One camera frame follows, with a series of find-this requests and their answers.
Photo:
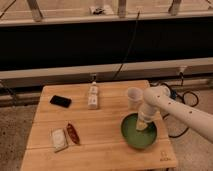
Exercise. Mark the green ceramic bowl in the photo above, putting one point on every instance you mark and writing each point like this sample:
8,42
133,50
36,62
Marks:
134,138

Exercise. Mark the white plastic cup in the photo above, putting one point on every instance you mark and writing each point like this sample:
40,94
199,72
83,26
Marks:
134,96

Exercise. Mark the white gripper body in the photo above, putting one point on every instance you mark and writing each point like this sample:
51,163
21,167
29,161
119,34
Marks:
143,121

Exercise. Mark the wooden table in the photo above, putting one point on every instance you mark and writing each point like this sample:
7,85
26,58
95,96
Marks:
102,147

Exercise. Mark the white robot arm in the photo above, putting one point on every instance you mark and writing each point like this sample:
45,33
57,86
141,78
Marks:
158,97

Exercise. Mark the black smartphone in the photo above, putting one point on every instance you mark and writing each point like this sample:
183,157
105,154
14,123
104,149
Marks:
61,101

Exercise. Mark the white snack packet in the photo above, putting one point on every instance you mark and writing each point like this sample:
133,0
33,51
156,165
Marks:
59,140

